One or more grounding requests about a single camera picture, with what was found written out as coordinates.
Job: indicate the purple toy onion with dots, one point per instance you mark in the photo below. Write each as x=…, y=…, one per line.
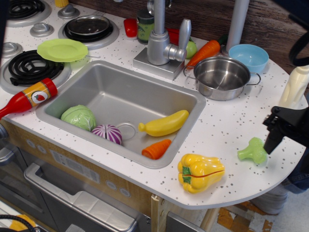
x=108, y=132

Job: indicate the orange carrot piece in sink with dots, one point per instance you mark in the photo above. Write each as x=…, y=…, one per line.
x=156, y=150

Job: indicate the yellow toy banana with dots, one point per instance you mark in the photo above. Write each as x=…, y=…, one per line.
x=166, y=125

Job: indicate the grey vertical pole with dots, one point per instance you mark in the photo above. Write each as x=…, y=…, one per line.
x=237, y=25

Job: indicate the steel pot lid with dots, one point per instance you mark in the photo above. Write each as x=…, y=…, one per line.
x=88, y=24

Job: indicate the light green plastic plate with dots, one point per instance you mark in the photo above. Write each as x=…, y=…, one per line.
x=62, y=50

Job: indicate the green toy pear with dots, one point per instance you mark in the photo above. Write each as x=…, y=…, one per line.
x=191, y=49

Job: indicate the silver oven door handle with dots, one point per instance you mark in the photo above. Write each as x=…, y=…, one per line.
x=79, y=212

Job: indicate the yellow toy bell pepper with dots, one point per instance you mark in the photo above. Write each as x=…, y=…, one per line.
x=197, y=172

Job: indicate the grey stove knob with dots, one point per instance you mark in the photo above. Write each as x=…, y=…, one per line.
x=41, y=30
x=68, y=12
x=11, y=49

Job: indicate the green toy broccoli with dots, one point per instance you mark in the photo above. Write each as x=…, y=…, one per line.
x=254, y=151

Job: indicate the green toy cabbage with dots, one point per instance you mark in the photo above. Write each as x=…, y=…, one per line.
x=80, y=116

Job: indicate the cream plastic bottle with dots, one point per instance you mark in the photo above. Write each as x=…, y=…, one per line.
x=295, y=88

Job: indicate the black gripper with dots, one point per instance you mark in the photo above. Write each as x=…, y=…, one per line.
x=285, y=122

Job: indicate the red toy pepper piece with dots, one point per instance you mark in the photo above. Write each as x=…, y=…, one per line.
x=131, y=28

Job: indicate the yellow object bottom left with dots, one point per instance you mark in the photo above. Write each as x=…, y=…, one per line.
x=19, y=226

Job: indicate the whole orange toy carrot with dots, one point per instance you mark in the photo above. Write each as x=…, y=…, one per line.
x=210, y=49

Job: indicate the green toy can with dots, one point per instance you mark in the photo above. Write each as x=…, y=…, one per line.
x=145, y=23

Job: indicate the black stove coil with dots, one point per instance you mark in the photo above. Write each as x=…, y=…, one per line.
x=29, y=68
x=20, y=9

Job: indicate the black front stove coil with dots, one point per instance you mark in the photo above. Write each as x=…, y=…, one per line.
x=29, y=68

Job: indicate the stainless steel pot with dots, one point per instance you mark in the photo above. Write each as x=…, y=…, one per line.
x=221, y=78

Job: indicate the silver toy faucet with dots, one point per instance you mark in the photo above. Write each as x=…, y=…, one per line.
x=161, y=57

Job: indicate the yellow toy corn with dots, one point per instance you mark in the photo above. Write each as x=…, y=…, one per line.
x=61, y=3

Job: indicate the black rear stove coil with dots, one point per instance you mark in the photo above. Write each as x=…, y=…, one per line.
x=20, y=9

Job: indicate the light blue plastic bowl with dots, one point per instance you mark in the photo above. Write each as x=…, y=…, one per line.
x=252, y=56

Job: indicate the silver toy sink basin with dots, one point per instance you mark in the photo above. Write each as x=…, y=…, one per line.
x=124, y=98

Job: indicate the red toy ketchup bottle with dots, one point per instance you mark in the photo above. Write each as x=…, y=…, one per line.
x=30, y=97

